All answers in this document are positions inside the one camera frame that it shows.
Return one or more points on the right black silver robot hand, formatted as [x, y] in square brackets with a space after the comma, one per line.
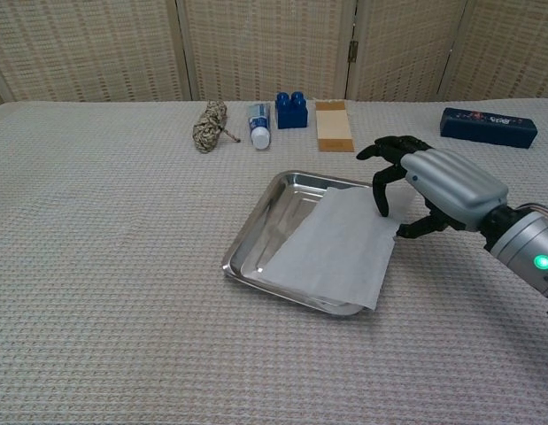
[455, 186]

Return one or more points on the white paper sheet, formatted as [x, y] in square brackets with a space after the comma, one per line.
[335, 248]

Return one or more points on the dark blue box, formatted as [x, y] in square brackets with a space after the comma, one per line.
[488, 128]

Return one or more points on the metal tray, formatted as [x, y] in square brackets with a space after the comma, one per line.
[273, 221]

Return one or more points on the wooden block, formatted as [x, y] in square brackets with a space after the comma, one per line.
[333, 126]

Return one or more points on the brass screen hinge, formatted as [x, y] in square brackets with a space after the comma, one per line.
[354, 51]

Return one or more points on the blue toy building block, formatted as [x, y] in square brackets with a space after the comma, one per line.
[291, 113]

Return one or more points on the blue white toothpaste tube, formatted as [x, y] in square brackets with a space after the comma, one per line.
[259, 124]

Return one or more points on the beige woven folding screen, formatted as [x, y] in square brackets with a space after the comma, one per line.
[264, 48]

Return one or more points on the white woven tablecloth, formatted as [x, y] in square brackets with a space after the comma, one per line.
[123, 265]

